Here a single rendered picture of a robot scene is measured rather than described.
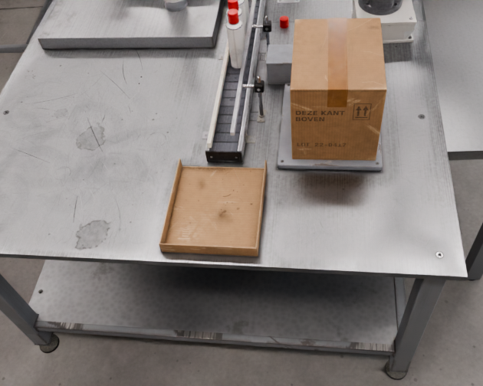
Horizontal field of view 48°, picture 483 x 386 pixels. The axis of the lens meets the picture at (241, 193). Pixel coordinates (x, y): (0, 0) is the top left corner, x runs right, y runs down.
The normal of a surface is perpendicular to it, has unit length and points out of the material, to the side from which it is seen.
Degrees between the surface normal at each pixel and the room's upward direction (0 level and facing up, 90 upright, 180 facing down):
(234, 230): 0
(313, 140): 90
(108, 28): 0
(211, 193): 0
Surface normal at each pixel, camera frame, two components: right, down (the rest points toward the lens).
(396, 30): -0.04, 0.79
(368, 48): -0.09, -0.61
